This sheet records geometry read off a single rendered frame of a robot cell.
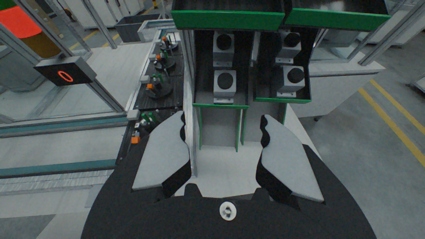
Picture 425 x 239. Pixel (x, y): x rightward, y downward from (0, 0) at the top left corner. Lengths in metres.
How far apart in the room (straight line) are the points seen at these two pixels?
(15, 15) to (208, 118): 0.51
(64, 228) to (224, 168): 0.63
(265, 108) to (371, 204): 1.83
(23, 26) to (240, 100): 0.53
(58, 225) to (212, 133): 0.67
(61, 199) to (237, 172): 0.74
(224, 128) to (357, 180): 1.88
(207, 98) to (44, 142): 0.85
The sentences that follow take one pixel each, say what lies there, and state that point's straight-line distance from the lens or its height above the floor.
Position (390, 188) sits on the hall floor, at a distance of 2.40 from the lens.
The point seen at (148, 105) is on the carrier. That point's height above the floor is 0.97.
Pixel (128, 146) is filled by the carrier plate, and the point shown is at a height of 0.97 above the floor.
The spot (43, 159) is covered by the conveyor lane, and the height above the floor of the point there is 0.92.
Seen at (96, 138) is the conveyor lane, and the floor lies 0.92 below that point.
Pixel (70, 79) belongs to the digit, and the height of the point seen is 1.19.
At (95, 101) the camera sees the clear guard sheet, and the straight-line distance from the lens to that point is 0.73.
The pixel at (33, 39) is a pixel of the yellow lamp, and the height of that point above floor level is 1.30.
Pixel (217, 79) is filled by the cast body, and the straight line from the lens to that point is 0.24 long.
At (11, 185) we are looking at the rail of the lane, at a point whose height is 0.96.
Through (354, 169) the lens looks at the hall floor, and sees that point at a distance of 2.19.
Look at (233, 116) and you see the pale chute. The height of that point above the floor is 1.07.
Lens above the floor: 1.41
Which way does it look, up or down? 56 degrees down
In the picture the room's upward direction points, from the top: 1 degrees counter-clockwise
